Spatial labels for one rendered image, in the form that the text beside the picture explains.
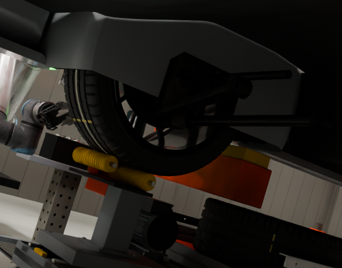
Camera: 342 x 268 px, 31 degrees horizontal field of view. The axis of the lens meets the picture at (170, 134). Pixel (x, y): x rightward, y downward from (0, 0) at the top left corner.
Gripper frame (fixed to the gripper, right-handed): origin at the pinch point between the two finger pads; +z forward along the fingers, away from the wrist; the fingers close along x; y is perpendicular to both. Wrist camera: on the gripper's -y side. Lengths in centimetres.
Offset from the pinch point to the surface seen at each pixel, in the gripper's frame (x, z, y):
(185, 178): -52, -14, -39
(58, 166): -35, -63, -6
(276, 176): -270, -318, -316
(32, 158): -26, -63, 3
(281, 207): -308, -318, -310
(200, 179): -51, -4, -40
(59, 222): -61, -67, 3
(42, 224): -59, -70, 10
